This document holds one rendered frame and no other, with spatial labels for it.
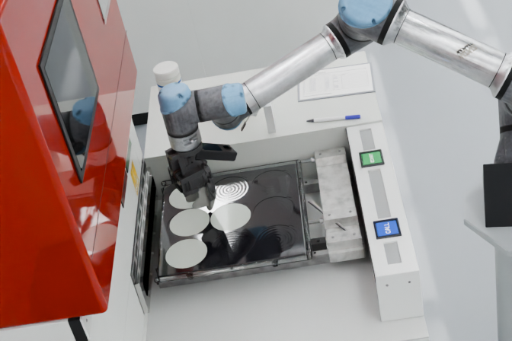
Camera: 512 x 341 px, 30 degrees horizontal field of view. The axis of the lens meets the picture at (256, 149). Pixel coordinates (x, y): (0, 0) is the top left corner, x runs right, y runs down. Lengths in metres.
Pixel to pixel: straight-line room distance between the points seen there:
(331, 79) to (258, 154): 0.32
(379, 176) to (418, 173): 1.53
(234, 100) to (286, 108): 0.44
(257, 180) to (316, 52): 0.38
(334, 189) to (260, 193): 0.18
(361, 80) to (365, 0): 0.50
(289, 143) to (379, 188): 0.33
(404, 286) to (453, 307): 1.22
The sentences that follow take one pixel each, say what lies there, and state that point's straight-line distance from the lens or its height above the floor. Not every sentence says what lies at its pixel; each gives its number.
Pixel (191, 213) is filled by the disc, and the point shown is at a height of 0.90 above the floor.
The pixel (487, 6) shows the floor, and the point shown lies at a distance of 4.88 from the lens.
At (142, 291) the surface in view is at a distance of 2.20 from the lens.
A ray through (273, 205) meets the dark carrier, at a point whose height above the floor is 0.90.
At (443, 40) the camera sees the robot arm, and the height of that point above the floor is 1.27.
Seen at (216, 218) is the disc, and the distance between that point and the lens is 2.36.
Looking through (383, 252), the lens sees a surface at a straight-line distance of 2.09.
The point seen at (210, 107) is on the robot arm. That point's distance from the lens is 2.15.
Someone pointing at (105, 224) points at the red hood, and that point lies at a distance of 1.79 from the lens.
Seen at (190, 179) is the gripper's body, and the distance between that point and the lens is 2.25.
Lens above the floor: 2.39
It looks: 36 degrees down
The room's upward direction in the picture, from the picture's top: 12 degrees counter-clockwise
